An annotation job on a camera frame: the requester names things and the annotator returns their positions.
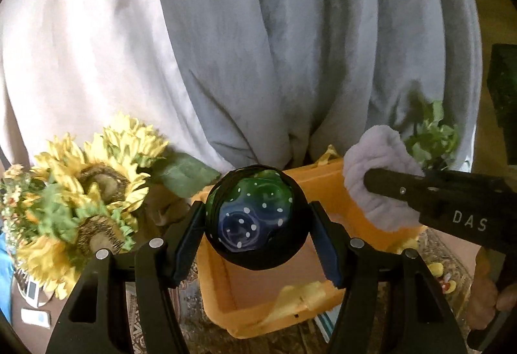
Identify beige curtain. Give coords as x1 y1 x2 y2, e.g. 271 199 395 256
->
0 0 227 177

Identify blue cloth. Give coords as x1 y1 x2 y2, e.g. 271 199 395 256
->
0 233 17 322

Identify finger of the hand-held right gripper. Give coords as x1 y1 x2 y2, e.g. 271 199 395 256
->
364 168 426 214

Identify person's right hand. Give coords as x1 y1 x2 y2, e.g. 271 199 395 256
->
470 247 517 332

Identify sunflower bouquet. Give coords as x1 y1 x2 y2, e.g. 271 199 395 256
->
0 114 221 300

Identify grey curtain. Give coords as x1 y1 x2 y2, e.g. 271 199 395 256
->
149 0 485 177

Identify yellow ribbon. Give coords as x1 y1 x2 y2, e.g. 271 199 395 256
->
267 283 336 322
317 144 342 167

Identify patterned rug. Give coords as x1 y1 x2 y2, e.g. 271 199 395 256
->
125 225 473 354

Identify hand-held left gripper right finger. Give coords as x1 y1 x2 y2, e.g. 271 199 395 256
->
309 201 471 354

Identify green potted plant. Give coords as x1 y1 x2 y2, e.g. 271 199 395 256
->
404 93 461 171

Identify yellow plastic crate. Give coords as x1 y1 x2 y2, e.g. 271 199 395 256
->
192 160 429 340

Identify dark galaxy print ball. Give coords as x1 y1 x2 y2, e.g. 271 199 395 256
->
204 164 313 272

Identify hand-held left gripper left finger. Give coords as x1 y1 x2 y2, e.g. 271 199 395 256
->
44 198 205 354

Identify small white device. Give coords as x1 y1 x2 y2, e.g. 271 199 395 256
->
20 309 51 326

